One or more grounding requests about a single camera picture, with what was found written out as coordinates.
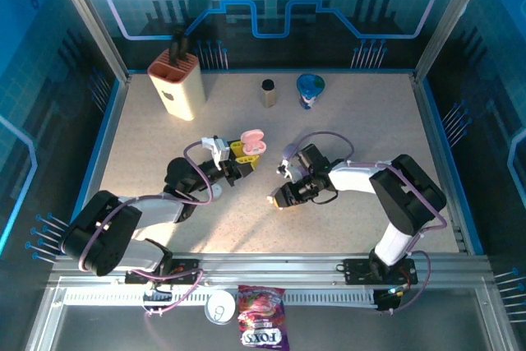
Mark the pink earbud charging case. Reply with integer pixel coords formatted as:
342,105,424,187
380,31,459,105
239,128,267,155

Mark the beige bottle black cap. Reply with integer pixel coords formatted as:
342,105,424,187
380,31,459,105
260,78,278,109

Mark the beige knife block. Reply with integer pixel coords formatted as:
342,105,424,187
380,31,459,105
146,48,207,122

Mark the blue yogurt cup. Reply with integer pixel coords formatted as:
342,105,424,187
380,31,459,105
296,73,326,110

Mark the fruit candy bag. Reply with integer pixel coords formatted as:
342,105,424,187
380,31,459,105
237,284,291,351

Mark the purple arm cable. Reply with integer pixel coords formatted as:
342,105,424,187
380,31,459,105
77,140,215,318
285,131,449,316

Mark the aluminium frame rail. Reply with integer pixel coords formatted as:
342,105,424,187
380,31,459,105
48,251,494,286

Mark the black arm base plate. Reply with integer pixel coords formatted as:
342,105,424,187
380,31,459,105
124,257,202,286
342,257,419,286

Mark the slotted cable tray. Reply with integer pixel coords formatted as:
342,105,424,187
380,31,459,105
61,288,379,307

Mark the aluminium frame post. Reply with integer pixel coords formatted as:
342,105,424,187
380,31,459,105
44,0,131,83
413,0,496,83

